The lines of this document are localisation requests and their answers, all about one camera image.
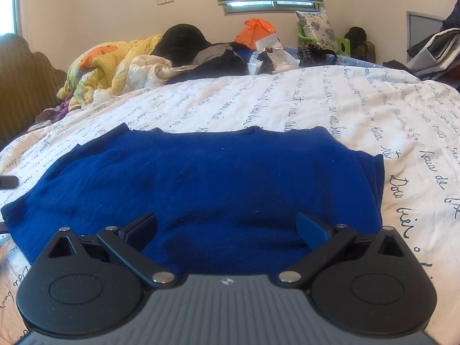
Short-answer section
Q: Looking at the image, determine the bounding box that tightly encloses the blue knit sweater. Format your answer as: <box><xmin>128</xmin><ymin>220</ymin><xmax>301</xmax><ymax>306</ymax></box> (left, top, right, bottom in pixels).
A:
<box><xmin>1</xmin><ymin>125</ymin><xmax>384</xmax><ymax>275</ymax></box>

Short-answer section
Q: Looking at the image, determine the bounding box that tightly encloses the floral print pillow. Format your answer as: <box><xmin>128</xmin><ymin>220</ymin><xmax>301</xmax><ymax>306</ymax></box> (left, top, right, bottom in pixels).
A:
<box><xmin>296</xmin><ymin>10</ymin><xmax>338</xmax><ymax>52</ymax></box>

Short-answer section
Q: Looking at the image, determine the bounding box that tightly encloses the clear plastic packaging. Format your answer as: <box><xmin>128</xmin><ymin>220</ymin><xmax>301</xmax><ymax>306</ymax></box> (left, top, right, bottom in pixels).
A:
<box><xmin>248</xmin><ymin>34</ymin><xmax>299</xmax><ymax>75</ymax></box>

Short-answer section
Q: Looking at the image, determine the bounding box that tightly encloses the brown plush toy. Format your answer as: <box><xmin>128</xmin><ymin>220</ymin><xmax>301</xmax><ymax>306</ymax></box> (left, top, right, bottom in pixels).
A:
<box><xmin>345</xmin><ymin>26</ymin><xmax>377</xmax><ymax>63</ymax></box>

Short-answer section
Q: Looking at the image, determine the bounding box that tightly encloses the orange plastic bag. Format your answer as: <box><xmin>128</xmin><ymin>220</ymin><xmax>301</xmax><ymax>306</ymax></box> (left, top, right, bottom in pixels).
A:
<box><xmin>235</xmin><ymin>19</ymin><xmax>276</xmax><ymax>50</ymax></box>

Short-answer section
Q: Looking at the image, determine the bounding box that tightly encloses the black hat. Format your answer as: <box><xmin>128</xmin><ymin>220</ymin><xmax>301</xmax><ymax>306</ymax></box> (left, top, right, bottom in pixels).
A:
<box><xmin>151</xmin><ymin>23</ymin><xmax>211</xmax><ymax>67</ymax></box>

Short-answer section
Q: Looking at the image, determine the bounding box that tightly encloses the white script-print bed sheet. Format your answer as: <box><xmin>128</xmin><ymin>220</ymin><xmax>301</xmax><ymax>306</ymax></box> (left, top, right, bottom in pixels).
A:
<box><xmin>1</xmin><ymin>66</ymin><xmax>459</xmax><ymax>344</ymax></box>

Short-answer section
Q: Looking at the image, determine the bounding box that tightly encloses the green plastic stool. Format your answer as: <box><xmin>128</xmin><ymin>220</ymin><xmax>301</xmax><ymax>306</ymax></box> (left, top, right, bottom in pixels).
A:
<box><xmin>297</xmin><ymin>26</ymin><xmax>351</xmax><ymax>57</ymax></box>

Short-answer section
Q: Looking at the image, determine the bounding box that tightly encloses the dark grey jacket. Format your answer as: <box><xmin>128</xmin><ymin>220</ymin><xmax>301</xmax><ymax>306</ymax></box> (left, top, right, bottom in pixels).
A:
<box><xmin>166</xmin><ymin>42</ymin><xmax>253</xmax><ymax>85</ymax></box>

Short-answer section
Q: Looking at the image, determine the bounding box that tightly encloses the brown headboard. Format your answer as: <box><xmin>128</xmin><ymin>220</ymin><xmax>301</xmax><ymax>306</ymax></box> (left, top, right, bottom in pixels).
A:
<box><xmin>0</xmin><ymin>34</ymin><xmax>66</xmax><ymax>147</ymax></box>

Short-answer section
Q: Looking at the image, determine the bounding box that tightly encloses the grey framed panel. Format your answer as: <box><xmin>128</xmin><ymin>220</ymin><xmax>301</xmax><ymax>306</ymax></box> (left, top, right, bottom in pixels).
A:
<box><xmin>406</xmin><ymin>11</ymin><xmax>444</xmax><ymax>49</ymax></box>

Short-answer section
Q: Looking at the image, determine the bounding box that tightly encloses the black fuzzy hair band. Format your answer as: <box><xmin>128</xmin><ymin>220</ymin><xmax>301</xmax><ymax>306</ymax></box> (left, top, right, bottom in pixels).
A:
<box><xmin>297</xmin><ymin>44</ymin><xmax>338</xmax><ymax>68</ymax></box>

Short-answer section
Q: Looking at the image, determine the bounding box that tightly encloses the pile of clothes at right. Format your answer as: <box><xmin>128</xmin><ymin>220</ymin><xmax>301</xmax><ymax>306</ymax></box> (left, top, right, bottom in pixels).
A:
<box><xmin>383</xmin><ymin>0</ymin><xmax>459</xmax><ymax>90</ymax></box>

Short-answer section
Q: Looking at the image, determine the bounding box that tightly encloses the yellow floral quilt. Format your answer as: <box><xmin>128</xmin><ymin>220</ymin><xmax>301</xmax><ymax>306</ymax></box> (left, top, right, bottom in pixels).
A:
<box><xmin>57</xmin><ymin>35</ymin><xmax>172</xmax><ymax>110</ymax></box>

